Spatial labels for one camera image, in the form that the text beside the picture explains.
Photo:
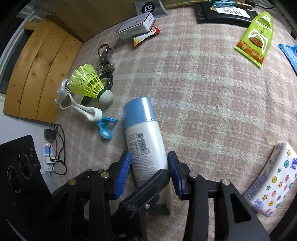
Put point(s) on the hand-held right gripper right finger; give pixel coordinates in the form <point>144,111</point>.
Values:
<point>175,177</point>

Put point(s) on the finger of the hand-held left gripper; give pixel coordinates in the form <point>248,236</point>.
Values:
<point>143,191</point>

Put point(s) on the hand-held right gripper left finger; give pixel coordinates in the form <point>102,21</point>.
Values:
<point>121,177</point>

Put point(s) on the white bottle with blue cap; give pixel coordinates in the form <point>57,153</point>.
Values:
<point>145,143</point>

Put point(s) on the white power strip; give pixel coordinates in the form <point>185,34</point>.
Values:
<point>48,157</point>

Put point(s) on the blue plastic clip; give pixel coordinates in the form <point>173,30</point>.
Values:
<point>105,126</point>

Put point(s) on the black power adapter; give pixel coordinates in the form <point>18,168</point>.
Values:
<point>48,134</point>

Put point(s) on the white plastic hook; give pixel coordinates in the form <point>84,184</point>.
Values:
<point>83,110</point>

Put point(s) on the pink plaid blanket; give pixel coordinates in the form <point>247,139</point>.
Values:
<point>197,97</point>

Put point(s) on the star-printed tissue pack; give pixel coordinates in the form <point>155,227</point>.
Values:
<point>275,179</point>

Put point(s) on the yellow-green plastic shuttlecock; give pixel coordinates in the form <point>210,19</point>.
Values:
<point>89,82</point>

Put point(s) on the crumpled white wrapper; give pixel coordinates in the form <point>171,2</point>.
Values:
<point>64,87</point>

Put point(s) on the wooden board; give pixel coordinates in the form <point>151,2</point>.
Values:
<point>39,74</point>

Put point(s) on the silver tin box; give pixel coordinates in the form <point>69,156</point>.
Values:
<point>135,25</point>

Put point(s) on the green tube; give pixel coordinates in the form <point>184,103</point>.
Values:
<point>255,39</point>

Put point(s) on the cardboard box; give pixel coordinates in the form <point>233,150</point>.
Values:
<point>92,18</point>

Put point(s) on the blue plastic packet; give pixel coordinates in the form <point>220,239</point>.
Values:
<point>290,55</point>

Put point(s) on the black wet wipes pack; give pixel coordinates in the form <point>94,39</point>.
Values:
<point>220,15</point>

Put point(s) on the grey foil pouch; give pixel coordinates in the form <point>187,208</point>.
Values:
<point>148,8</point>

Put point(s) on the thin bamboo stick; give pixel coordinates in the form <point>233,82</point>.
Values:
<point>179,5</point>

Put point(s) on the teal hair clip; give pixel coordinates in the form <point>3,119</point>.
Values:
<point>221,2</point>

